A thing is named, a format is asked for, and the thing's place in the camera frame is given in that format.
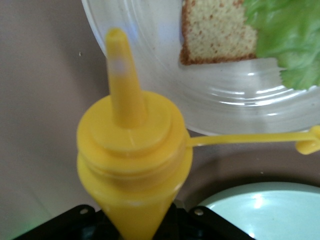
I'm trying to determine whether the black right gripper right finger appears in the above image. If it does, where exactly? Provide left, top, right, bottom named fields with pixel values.
left=154, top=201, right=256, bottom=240

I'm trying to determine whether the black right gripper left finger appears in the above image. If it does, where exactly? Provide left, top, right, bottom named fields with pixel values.
left=18, top=204, right=121, bottom=240

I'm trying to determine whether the yellow mustard squeeze bottle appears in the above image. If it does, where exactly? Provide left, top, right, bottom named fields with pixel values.
left=76, top=27, right=320, bottom=240

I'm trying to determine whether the brown bread slice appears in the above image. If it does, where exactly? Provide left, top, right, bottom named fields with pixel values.
left=179, top=0, right=258, bottom=66

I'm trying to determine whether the green lettuce leaf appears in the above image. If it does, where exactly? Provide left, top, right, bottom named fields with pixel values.
left=241, top=0, right=320, bottom=91

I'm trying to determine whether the mint green plate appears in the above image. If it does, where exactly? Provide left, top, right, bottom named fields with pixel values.
left=197, top=181, right=320, bottom=240

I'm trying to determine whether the beige plate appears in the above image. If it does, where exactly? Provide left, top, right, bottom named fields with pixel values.
left=81, top=0, right=320, bottom=135

